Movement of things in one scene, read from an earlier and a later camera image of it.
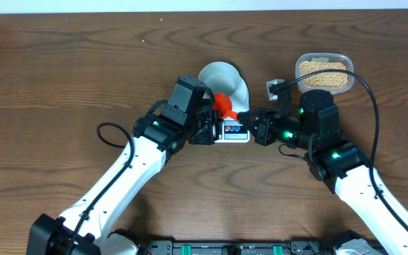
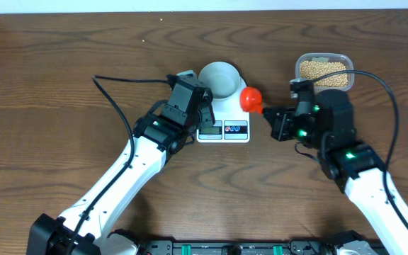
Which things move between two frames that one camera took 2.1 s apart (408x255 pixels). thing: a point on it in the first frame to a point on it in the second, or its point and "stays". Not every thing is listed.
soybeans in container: [324, 78] stays
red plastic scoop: [222, 105] to [251, 99]
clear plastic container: [307, 64] stays
